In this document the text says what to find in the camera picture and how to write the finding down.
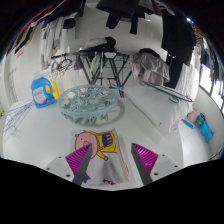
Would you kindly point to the teal bucket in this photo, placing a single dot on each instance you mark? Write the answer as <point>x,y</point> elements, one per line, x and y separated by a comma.
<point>200,120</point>

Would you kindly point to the green clothes hanger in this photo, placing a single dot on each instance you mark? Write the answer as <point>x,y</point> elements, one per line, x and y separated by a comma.
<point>170,93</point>

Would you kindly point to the row of hanging clothes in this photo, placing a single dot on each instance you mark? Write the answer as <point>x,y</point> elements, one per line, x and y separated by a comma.
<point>176,36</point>

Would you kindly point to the white cartoon print towel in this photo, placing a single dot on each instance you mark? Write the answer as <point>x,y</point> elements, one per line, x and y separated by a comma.
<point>106,166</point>

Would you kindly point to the white pillow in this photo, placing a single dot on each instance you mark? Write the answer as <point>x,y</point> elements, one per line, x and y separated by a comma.
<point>156,106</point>

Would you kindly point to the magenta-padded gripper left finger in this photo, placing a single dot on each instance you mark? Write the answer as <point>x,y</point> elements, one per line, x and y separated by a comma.
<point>78,159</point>

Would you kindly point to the pink bucket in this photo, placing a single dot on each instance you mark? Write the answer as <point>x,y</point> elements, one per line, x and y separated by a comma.
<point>192,117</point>

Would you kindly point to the black folding drying rack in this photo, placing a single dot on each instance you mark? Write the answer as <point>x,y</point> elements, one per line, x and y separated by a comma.
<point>101,68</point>

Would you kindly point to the black and white clothes pile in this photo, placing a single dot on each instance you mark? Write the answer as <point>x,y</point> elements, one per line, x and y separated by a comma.
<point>98,44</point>

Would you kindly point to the blue bucket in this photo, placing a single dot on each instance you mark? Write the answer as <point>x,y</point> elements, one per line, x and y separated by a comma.
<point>207,131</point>

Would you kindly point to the round pale blue clip hanger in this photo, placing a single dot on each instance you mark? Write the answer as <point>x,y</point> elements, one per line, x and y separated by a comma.
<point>88,103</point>

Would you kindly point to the grey garment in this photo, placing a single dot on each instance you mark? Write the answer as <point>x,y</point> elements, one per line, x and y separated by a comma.
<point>150,68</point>

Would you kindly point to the blue detergent bottle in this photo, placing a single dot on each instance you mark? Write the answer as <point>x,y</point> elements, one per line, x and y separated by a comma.
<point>40,95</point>

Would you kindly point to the blue brush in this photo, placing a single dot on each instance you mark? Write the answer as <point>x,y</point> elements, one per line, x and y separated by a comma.
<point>188,124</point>

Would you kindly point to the yellow detergent bottle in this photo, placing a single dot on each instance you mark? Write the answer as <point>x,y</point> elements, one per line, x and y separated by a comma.
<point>56,90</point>

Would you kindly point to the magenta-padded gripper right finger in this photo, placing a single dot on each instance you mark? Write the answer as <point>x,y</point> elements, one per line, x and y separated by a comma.
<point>146,159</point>

